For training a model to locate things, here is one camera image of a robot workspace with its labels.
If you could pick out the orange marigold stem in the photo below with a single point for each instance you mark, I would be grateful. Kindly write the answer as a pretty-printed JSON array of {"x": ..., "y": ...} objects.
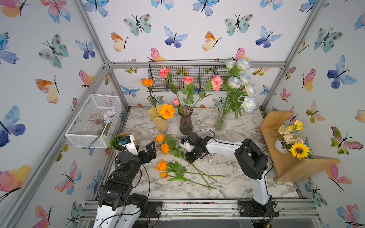
[{"x": 167, "y": 111}]

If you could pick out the orange tulip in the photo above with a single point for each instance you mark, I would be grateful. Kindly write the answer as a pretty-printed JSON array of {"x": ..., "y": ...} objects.
[{"x": 181, "y": 178}]

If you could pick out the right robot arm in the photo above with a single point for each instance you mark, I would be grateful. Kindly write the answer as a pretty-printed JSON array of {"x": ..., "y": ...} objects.
[{"x": 253, "y": 162}]

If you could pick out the yellow ruffled vase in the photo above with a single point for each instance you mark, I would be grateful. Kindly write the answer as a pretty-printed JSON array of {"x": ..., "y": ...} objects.
[{"x": 160, "y": 122}]

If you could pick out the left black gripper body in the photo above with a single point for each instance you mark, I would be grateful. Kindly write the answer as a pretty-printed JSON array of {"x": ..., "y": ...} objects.
[{"x": 143, "y": 158}]

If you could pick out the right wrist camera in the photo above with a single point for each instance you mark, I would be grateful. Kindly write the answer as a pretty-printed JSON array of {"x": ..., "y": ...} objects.
[{"x": 186, "y": 145}]

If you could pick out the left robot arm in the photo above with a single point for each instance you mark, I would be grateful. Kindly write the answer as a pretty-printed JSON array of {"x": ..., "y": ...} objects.
[{"x": 118, "y": 207}]

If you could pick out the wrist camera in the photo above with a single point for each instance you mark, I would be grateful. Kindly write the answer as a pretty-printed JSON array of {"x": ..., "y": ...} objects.
[
  {"x": 128, "y": 142},
  {"x": 186, "y": 145}
]

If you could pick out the pink rose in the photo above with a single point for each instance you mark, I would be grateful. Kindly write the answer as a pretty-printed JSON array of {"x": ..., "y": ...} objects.
[{"x": 213, "y": 84}]

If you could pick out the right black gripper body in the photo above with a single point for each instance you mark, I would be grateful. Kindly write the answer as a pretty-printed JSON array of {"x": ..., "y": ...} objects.
[{"x": 196, "y": 149}]

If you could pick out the clear glass vase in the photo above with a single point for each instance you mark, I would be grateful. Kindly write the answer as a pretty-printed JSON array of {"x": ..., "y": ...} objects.
[{"x": 221, "y": 118}]

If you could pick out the orange ranunculus flower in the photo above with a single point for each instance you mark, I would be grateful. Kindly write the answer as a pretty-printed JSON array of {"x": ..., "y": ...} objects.
[{"x": 179, "y": 170}]

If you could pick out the white mesh wall basket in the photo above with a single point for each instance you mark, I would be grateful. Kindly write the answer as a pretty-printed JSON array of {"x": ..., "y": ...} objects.
[{"x": 95, "y": 123}]

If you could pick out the pink rose pair stem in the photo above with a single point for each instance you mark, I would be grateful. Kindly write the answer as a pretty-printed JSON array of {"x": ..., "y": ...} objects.
[{"x": 187, "y": 89}]

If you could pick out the sunflower bouquet in vase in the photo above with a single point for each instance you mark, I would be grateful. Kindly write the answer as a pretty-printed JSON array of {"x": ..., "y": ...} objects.
[{"x": 289, "y": 142}]

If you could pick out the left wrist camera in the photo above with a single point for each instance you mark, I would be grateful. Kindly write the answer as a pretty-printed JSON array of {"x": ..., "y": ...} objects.
[{"x": 128, "y": 142}]

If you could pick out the potted green succulent plant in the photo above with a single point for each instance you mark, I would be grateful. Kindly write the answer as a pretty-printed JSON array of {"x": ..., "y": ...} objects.
[{"x": 115, "y": 142}]

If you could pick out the pink tulip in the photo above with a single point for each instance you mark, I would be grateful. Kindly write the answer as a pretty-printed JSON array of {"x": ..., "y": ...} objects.
[{"x": 176, "y": 103}]

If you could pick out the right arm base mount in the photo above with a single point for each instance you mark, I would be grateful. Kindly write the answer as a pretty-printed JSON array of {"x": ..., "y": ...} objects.
[{"x": 251, "y": 208}]

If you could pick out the purple glass vase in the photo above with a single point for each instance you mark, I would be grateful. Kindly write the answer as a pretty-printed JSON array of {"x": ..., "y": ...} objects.
[{"x": 186, "y": 125}]

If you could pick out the orange rose flower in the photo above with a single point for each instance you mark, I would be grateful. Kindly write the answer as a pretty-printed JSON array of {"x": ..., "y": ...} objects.
[{"x": 170, "y": 146}]

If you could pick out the wooden corner shelf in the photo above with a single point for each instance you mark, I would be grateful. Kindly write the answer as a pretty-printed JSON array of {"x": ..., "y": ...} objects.
[{"x": 290, "y": 169}]

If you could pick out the small white rose stem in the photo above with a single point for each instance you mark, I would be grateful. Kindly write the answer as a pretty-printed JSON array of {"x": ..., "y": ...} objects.
[{"x": 242, "y": 65}]

